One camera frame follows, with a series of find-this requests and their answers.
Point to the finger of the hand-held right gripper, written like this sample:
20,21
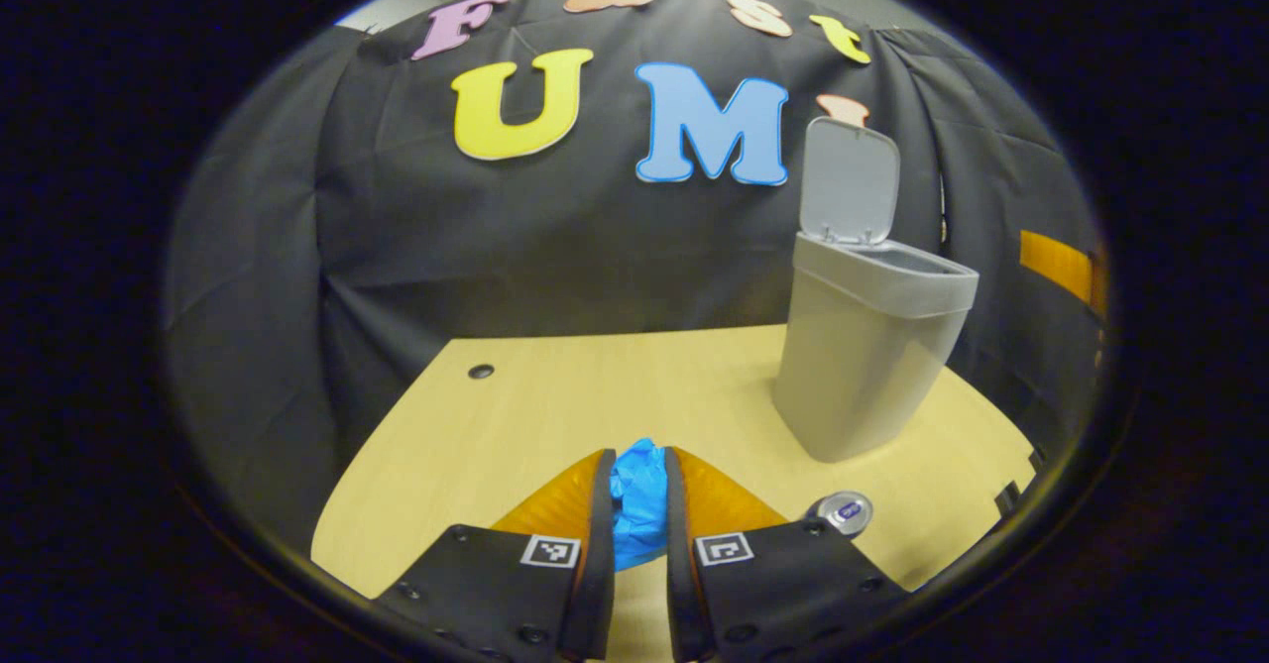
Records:
1056,265

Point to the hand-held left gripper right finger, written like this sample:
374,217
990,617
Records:
679,584

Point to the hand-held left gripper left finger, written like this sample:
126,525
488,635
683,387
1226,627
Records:
598,564

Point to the blue paper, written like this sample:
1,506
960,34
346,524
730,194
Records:
639,514

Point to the blue silver pop can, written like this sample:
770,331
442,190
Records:
848,512

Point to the white desktop garbage bin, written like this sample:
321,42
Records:
853,366

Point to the wooden desktop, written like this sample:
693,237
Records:
555,405

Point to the black desk grommet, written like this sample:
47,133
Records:
481,371

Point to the black backdrop cloth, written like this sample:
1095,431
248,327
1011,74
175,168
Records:
555,247

